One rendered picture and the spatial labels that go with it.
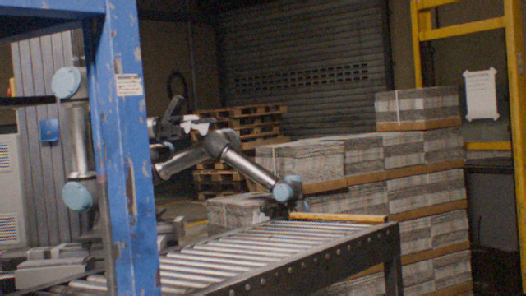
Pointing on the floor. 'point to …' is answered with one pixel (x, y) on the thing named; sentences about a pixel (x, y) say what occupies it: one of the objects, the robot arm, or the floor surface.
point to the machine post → (122, 150)
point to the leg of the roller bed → (393, 276)
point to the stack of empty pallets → (220, 175)
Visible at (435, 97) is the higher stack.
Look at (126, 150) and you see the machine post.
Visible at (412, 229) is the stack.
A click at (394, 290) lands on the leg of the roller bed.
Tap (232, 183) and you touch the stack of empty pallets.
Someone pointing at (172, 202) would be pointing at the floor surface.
